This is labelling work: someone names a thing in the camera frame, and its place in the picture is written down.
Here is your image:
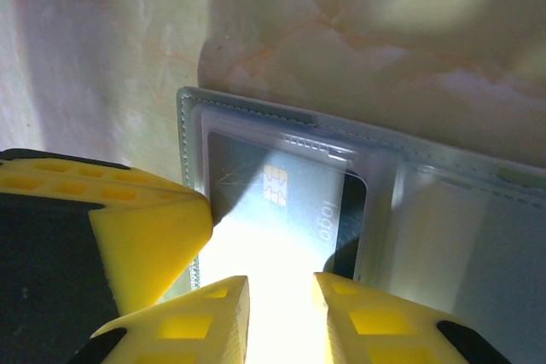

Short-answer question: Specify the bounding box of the grey-green card holder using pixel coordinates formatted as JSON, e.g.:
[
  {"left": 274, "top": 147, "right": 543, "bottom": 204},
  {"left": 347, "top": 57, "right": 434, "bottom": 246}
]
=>
[{"left": 176, "top": 85, "right": 546, "bottom": 326}]

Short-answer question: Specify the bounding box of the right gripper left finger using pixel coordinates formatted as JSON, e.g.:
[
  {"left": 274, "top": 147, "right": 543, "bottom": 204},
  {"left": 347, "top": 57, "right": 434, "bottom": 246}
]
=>
[{"left": 74, "top": 274, "right": 252, "bottom": 364}]

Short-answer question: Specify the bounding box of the dark grey bank card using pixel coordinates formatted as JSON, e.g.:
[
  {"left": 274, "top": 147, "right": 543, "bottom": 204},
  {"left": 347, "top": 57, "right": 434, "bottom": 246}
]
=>
[{"left": 206, "top": 131, "right": 369, "bottom": 286}]

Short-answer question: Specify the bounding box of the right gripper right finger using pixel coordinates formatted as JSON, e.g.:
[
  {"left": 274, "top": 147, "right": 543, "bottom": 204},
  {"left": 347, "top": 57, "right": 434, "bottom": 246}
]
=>
[{"left": 312, "top": 272, "right": 511, "bottom": 364}]

